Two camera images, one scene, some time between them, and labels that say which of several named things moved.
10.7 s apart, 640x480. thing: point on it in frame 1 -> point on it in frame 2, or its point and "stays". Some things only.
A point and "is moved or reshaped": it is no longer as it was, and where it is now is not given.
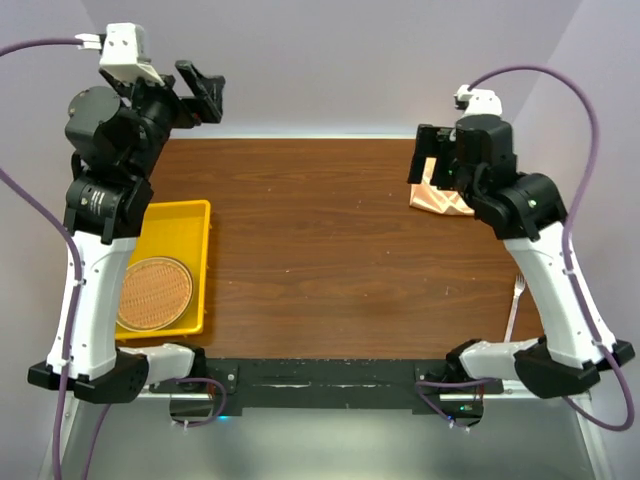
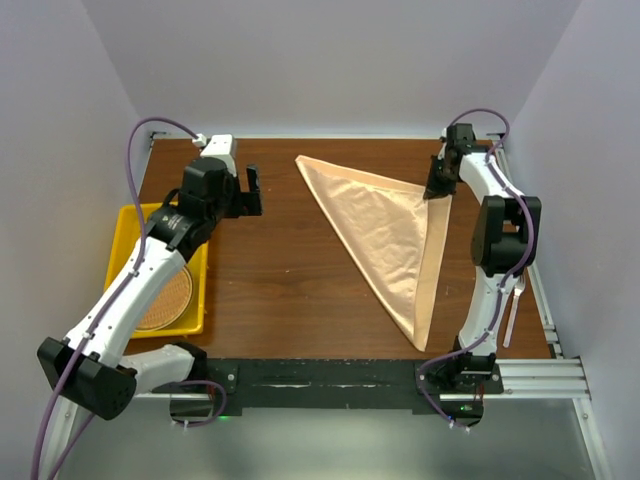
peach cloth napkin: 425,195 is moved or reshaped
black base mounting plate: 327,382 stays
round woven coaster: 155,294 stays
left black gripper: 205,103 -> 246,203
